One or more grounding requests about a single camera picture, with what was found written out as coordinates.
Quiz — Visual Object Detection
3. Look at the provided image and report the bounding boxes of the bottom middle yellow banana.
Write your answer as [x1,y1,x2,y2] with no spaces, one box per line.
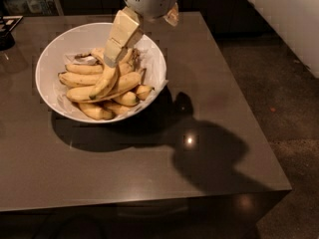
[103,101,131,115]

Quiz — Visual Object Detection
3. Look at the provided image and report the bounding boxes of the shelf with bottles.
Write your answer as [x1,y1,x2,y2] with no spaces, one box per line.
[0,0,63,16]

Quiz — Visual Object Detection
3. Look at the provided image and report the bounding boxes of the curved yellow banana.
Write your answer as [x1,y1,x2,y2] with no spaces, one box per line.
[88,47,120,101]

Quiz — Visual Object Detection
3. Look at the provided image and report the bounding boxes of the white paper bowl liner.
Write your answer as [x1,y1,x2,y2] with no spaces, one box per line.
[54,41,167,122]

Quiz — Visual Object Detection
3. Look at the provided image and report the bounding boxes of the upper back yellow banana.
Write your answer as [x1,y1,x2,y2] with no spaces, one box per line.
[119,48,134,64]

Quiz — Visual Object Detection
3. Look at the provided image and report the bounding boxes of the black object at left edge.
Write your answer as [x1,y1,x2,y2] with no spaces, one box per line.
[0,16,23,51]

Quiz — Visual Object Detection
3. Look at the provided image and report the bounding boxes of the white bowl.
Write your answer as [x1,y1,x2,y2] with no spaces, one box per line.
[35,23,167,123]

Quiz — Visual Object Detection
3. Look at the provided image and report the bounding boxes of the bottom front yellow banana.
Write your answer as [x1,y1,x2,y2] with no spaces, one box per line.
[78,103,115,120]

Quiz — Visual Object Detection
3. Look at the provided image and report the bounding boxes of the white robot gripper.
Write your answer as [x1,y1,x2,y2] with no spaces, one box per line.
[104,0,179,68]

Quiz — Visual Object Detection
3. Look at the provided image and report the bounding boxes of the lower right yellow banana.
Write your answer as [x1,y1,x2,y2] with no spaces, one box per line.
[114,92,140,107]

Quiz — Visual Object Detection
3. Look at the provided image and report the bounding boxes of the small right yellow banana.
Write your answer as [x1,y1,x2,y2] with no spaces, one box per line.
[135,85,154,101]

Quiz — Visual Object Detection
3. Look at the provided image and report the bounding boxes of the upper left yellow banana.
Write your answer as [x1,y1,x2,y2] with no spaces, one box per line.
[65,64,103,75]

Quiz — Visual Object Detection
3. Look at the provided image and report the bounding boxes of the long middle yellow banana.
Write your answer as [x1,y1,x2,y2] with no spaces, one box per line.
[66,72,142,103]

